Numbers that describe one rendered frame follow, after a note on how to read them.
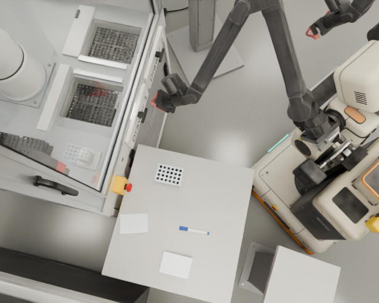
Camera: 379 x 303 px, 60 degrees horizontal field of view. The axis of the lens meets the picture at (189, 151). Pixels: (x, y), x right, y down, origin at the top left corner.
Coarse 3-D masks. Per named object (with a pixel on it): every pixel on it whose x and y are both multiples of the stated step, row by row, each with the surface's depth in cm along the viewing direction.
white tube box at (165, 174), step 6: (162, 168) 153; (168, 168) 156; (174, 168) 153; (180, 168) 153; (156, 174) 152; (162, 174) 154; (168, 174) 152; (174, 174) 155; (180, 174) 154; (156, 180) 151; (162, 180) 151; (168, 180) 152; (174, 180) 151; (180, 180) 151
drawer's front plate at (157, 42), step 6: (162, 30) 160; (156, 36) 156; (162, 36) 163; (156, 42) 155; (156, 48) 156; (150, 54) 154; (150, 60) 153; (150, 66) 152; (156, 66) 164; (150, 72) 155; (144, 78) 151; (150, 84) 160
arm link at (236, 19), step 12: (240, 0) 93; (240, 12) 94; (228, 24) 101; (240, 24) 97; (228, 36) 103; (216, 48) 107; (228, 48) 106; (204, 60) 113; (216, 60) 110; (204, 72) 115; (192, 84) 119; (204, 84) 117
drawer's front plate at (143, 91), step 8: (144, 88) 150; (144, 96) 154; (136, 104) 147; (144, 104) 157; (136, 112) 146; (136, 120) 148; (136, 128) 151; (128, 136) 144; (136, 136) 154; (128, 144) 147
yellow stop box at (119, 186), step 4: (116, 176) 141; (120, 176) 141; (116, 180) 140; (120, 180) 140; (124, 180) 140; (128, 180) 147; (116, 184) 140; (120, 184) 140; (124, 184) 141; (112, 188) 140; (116, 188) 139; (120, 188) 139; (124, 188) 142; (116, 192) 140; (120, 192) 139; (124, 192) 144
